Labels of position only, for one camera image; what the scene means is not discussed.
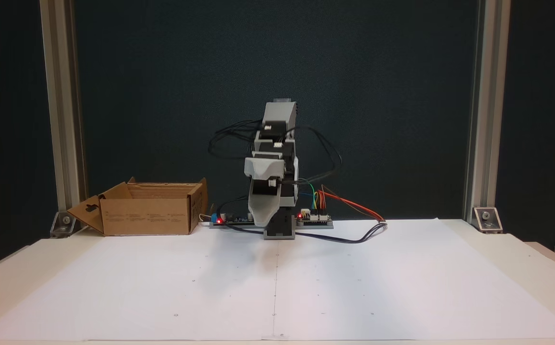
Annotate grey fixed tapered gripper finger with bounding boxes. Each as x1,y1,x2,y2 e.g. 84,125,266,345
248,193,283,228

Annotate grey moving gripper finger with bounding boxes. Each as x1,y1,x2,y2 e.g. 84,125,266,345
244,157,286,179

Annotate circuit board with white connectors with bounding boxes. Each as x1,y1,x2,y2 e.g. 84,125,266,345
296,209,331,224

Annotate brown cardboard box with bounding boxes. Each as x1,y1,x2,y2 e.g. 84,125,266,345
67,177,209,237

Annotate black servo cable loops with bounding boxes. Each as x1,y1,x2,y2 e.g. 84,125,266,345
208,120,343,186

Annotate green jumper wire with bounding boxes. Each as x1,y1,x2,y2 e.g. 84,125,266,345
301,179,317,211

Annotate orange and red wires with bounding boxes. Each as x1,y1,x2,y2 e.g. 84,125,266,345
318,184,386,224

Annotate metal corner bracket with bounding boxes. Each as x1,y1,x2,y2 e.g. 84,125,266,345
472,207,504,234
50,211,89,239

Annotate aluminium frame post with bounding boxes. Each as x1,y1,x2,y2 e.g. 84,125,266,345
39,0,88,226
464,0,512,222

